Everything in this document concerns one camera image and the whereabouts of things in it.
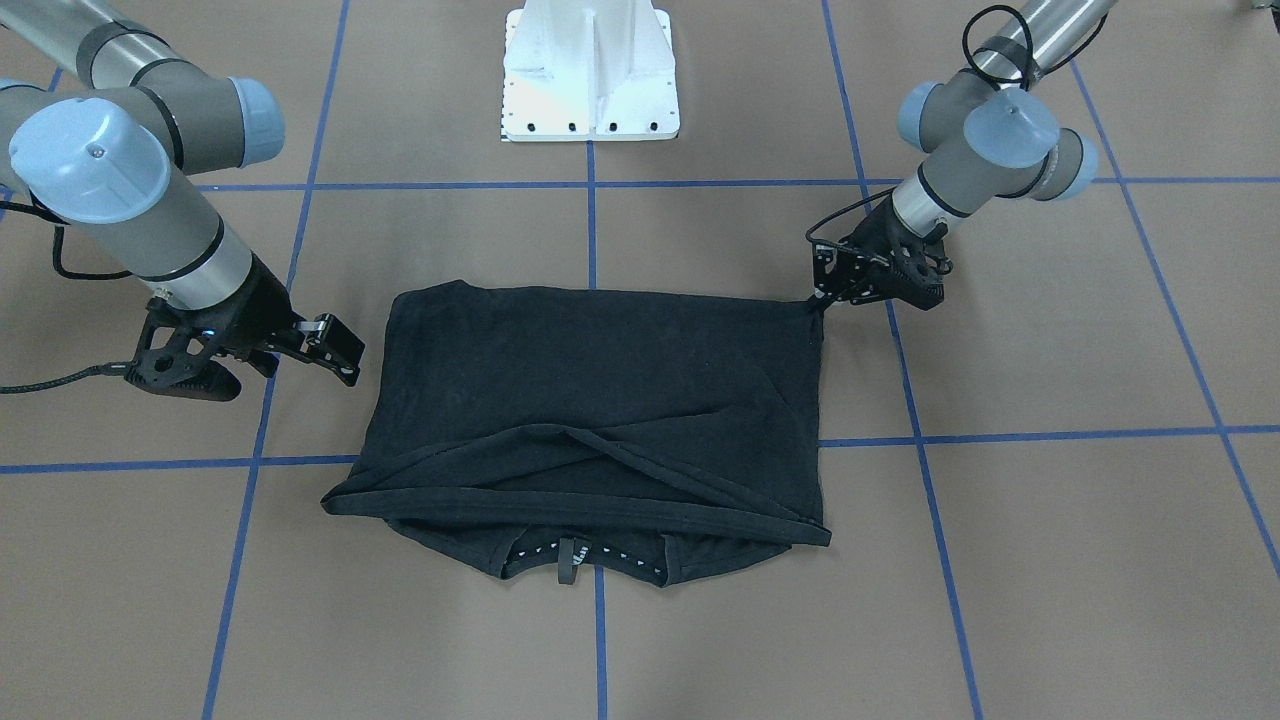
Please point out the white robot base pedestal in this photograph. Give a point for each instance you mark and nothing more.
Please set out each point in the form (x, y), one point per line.
(589, 71)

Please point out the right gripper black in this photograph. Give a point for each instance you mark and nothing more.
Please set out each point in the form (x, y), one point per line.
(258, 307)

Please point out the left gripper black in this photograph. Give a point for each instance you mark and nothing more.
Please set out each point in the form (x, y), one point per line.
(872, 240)

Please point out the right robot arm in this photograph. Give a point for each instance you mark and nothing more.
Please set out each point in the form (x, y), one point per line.
(116, 162)

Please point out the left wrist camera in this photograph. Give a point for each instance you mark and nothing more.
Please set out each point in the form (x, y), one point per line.
(837, 275)

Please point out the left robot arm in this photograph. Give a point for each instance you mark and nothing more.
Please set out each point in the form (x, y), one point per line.
(985, 136)

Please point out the black t-shirt with logo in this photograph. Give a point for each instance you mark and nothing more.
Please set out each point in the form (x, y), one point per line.
(666, 437)

